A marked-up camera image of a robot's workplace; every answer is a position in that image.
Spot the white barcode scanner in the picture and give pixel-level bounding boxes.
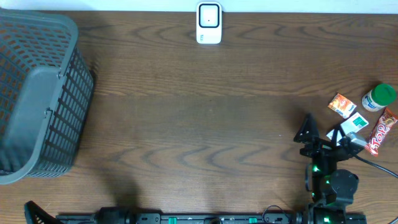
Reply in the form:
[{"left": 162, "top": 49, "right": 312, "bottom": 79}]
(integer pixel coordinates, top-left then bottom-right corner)
[{"left": 196, "top": 1, "right": 222, "bottom": 44}]

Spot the grey plastic basket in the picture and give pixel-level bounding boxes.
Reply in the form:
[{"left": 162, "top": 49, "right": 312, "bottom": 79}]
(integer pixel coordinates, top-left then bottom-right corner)
[{"left": 1, "top": 9, "right": 95, "bottom": 185}]

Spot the white green carton box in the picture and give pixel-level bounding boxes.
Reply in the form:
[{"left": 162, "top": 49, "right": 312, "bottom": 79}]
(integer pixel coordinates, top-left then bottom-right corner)
[{"left": 336, "top": 112, "right": 369, "bottom": 134}]

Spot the green lid jar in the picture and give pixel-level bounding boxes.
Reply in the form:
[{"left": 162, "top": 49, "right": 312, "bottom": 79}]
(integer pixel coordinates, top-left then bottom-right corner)
[{"left": 362, "top": 83, "right": 397, "bottom": 112}]

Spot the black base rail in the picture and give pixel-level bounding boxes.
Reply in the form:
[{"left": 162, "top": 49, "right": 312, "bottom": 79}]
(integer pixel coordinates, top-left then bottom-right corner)
[{"left": 55, "top": 212, "right": 368, "bottom": 224}]

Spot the orange snack bar wrapper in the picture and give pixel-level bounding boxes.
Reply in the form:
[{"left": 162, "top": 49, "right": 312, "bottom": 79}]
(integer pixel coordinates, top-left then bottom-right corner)
[{"left": 364, "top": 108, "right": 397, "bottom": 157}]

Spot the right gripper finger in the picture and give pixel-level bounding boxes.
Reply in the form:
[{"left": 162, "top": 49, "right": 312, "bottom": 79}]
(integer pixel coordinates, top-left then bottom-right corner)
[
  {"left": 331, "top": 124, "right": 345, "bottom": 146},
  {"left": 294, "top": 113, "right": 319, "bottom": 142}
]

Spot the orange tissue pack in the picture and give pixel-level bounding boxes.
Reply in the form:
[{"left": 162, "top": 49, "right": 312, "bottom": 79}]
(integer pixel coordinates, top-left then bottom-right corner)
[{"left": 328, "top": 93, "right": 356, "bottom": 119}]

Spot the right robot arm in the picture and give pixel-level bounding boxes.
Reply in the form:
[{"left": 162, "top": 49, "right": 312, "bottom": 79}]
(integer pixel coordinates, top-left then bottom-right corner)
[{"left": 290, "top": 113, "right": 367, "bottom": 224}]

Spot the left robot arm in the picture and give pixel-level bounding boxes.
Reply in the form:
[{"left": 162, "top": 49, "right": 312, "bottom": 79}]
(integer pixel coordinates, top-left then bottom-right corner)
[{"left": 24, "top": 201, "right": 136, "bottom": 224}]

